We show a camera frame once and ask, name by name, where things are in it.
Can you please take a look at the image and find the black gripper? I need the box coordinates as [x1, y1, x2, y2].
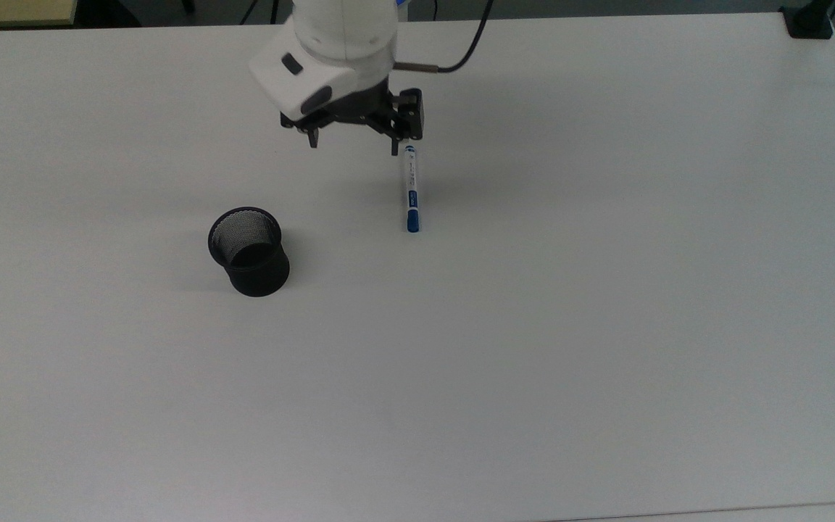
[280, 78, 425, 157]

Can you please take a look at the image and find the white marker with blue cap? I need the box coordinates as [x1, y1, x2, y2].
[403, 145, 423, 234]

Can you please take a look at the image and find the black mesh pen cup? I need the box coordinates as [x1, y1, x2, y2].
[207, 207, 291, 298]

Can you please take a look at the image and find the beige wooden board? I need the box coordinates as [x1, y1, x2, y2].
[0, 0, 78, 30]

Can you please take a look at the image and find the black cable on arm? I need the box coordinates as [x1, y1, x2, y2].
[394, 0, 495, 75]

